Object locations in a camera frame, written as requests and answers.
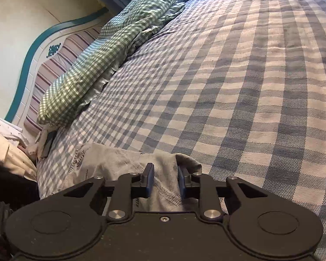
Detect grey printed pants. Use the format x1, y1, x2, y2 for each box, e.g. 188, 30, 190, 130
59, 143, 202, 211

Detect teal trimmed headboard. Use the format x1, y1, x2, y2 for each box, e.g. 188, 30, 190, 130
5, 7, 109, 125

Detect striped pillow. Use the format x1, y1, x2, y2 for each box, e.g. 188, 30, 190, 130
20, 25, 102, 136

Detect green checked duvet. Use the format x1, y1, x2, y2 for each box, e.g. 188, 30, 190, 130
37, 0, 185, 127

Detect white dotted cloth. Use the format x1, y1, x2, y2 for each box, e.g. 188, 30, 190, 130
0, 118, 37, 182

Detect blue white checked bedsheet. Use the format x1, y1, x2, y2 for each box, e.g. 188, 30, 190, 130
37, 0, 326, 260

